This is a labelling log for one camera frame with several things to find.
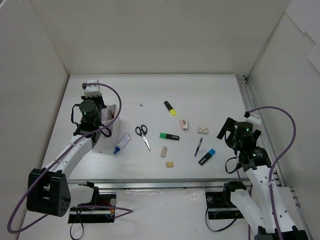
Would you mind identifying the aluminium rail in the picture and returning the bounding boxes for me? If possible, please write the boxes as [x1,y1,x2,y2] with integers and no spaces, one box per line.
[235,75,285,187]
[69,177,238,190]

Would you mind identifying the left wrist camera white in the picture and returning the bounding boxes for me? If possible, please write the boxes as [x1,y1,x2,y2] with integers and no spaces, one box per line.
[82,79,102,98]

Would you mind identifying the black handled scissors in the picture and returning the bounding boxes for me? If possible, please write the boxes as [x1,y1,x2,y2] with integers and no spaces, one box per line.
[135,124,151,151]

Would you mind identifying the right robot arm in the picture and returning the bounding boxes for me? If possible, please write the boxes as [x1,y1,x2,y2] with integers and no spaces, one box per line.
[217,117,308,240]

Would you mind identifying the green black highlighter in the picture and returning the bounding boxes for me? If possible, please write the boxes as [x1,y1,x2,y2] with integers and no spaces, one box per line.
[159,133,180,141]

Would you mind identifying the purple pen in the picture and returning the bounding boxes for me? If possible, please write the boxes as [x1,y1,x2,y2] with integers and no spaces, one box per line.
[194,137,203,158]

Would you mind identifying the aluminium rail front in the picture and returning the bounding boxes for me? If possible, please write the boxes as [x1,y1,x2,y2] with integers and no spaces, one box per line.
[69,177,238,190]

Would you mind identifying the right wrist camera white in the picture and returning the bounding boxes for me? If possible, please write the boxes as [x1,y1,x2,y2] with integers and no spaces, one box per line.
[244,111,262,126]

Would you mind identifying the white eraser in sleeve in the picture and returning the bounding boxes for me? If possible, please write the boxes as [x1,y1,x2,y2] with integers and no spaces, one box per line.
[160,146,168,158]

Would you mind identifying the pink mini stapler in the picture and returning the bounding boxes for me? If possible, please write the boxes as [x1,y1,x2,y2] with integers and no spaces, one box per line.
[179,119,189,131]

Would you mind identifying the clear compartment organizer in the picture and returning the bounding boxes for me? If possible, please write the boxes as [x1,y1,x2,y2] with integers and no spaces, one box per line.
[93,104,121,152]

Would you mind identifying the blue cap glue bottle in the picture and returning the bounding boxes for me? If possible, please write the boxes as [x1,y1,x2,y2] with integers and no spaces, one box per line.
[113,133,131,155]

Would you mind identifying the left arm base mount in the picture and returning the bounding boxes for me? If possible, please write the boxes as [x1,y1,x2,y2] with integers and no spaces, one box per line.
[67,187,117,224]

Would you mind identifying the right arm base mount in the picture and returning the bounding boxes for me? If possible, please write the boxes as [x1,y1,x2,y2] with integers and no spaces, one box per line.
[205,180,247,220]

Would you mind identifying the blue black highlighter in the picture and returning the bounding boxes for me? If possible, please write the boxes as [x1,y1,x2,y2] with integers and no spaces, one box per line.
[198,148,216,166]

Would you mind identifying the tan eraser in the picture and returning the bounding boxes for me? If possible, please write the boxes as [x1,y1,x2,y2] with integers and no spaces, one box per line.
[165,161,174,168]

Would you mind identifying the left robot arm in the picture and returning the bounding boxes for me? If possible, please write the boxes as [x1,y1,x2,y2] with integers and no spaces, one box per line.
[26,94,107,217]

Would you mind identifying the white staple box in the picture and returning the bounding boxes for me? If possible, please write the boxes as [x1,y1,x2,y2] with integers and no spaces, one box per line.
[197,127,209,135]

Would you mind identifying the aluminium rail right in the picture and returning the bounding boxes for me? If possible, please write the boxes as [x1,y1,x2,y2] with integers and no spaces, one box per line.
[235,75,285,187]

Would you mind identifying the yellow black highlighter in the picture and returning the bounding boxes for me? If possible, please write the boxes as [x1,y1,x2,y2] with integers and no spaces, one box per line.
[163,101,177,116]

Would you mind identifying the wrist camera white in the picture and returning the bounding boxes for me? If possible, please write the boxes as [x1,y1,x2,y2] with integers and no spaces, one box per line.
[244,111,262,126]
[82,79,102,98]

